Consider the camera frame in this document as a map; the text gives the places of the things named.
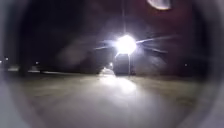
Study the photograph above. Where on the street lamp on pole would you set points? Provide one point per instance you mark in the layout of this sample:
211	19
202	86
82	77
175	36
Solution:
126	44

